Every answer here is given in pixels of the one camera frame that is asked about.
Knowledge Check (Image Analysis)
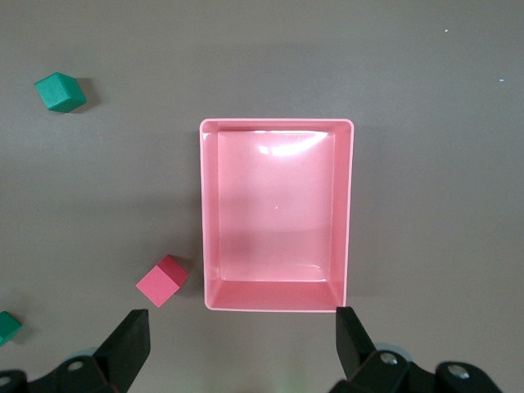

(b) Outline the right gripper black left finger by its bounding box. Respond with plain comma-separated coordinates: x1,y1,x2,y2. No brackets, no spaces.
26,309,151,393

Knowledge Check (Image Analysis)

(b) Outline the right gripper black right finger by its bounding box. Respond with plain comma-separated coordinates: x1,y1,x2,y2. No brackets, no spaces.
331,305,437,393

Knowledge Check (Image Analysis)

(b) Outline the red wooden cube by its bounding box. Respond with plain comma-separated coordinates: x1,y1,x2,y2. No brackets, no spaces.
135,254,190,309

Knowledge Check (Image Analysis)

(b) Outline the green wooden cube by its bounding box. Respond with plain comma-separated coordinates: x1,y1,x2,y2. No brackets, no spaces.
34,71,88,113
0,310,24,348

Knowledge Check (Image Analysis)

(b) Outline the pink plastic bin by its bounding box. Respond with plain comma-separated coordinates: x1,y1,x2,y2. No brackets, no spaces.
199,117,355,314

